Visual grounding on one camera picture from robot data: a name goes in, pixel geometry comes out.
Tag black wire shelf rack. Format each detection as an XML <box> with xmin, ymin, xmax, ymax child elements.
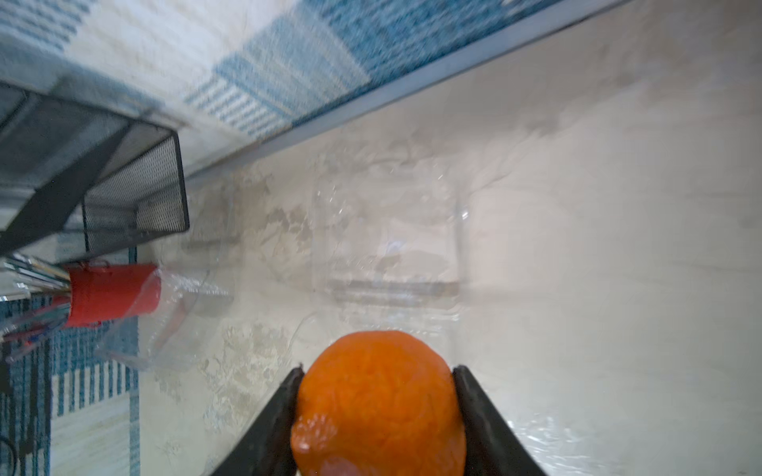
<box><xmin>1</xmin><ymin>83</ymin><xmax>191</xmax><ymax>263</ymax></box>

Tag orange container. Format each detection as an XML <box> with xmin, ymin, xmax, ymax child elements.
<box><xmin>290</xmin><ymin>330</ymin><xmax>466</xmax><ymax>475</ymax></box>

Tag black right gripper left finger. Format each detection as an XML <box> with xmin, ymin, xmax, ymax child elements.
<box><xmin>212</xmin><ymin>367</ymin><xmax>305</xmax><ymax>476</ymax></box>

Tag red cup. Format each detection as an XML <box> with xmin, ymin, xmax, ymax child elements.
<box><xmin>65</xmin><ymin>264</ymin><xmax>162</xmax><ymax>328</ymax></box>

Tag clear clamshell container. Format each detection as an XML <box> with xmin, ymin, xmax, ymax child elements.
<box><xmin>311</xmin><ymin>159</ymin><xmax>468</xmax><ymax>332</ymax></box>
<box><xmin>95</xmin><ymin>264</ymin><xmax>235</xmax><ymax>372</ymax></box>

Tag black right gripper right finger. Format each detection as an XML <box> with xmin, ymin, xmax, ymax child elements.
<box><xmin>452</xmin><ymin>365</ymin><xmax>547</xmax><ymax>476</ymax></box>

